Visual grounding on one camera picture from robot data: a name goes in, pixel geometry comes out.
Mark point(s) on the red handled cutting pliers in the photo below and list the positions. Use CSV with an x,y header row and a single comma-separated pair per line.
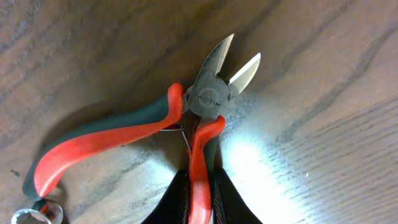
x,y
205,98

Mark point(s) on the silver combination wrench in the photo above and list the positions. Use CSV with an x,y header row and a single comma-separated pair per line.
x,y
39,212

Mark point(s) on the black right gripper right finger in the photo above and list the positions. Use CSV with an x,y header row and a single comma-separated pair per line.
x,y
228,205

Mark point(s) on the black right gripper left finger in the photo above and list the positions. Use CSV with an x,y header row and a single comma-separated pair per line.
x,y
173,208

